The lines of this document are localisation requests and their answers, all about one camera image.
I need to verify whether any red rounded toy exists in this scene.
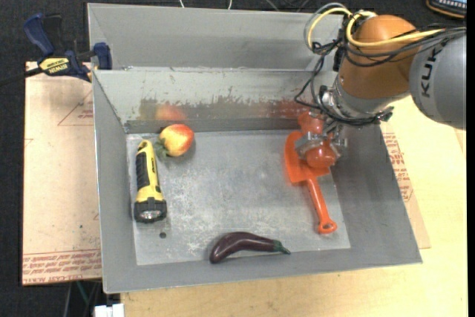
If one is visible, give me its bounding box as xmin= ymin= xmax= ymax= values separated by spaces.
xmin=298 ymin=111 xmax=337 ymax=169

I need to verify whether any orange toy shovel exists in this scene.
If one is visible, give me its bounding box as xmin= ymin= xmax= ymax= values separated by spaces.
xmin=284 ymin=130 xmax=338 ymax=235

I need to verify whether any grey metal bin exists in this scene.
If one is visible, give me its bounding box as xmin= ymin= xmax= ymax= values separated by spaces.
xmin=87 ymin=2 xmax=424 ymax=295

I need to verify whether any purple toy eggplant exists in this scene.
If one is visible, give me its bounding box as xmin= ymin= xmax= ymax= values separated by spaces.
xmin=208 ymin=231 xmax=292 ymax=265

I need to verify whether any red and yellow toy fruit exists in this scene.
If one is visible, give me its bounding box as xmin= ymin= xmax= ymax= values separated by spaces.
xmin=153 ymin=123 xmax=196 ymax=160

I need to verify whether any yellow and black flashlight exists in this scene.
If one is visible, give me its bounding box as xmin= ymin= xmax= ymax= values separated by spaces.
xmin=132 ymin=139 xmax=168 ymax=224

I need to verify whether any brown cardboard board red print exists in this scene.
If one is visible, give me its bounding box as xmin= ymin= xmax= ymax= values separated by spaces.
xmin=22 ymin=61 xmax=432 ymax=287

